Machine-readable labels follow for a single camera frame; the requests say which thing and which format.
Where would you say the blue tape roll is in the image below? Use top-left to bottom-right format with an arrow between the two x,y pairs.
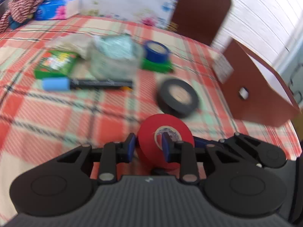
144,40 -> 169,64

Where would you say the red white patterned cloth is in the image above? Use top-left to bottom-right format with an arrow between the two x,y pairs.
0,0 -> 56,34

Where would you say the black tape roll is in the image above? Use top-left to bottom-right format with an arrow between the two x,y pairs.
157,78 -> 200,118

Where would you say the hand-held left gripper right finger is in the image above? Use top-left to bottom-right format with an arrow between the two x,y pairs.
162,133 -> 229,184

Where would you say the red tape roll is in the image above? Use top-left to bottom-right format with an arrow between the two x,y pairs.
137,113 -> 196,171

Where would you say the clear plastic container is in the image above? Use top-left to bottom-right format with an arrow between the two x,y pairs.
51,33 -> 145,81

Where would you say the white floral sheet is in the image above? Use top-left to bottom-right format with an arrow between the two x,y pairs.
51,0 -> 185,30

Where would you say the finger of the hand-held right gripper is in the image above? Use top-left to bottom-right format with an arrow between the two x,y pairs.
194,132 -> 263,168

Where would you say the teal cloth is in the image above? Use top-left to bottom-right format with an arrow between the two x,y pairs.
9,13 -> 34,30

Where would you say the black marker with blue cap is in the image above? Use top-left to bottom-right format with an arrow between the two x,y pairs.
42,77 -> 133,92

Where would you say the green box with colourful print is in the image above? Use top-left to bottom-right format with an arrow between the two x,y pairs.
34,50 -> 80,79

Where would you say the blue tissue pack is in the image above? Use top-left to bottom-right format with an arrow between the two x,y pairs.
34,0 -> 80,20

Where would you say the brown chair back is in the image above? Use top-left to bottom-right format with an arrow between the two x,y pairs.
167,0 -> 232,46

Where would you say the red plaid blanket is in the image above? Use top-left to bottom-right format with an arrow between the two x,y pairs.
0,14 -> 299,220

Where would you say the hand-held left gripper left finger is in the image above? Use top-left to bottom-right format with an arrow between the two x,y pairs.
55,133 -> 137,185

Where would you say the plain green box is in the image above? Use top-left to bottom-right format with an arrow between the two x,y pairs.
141,58 -> 173,74

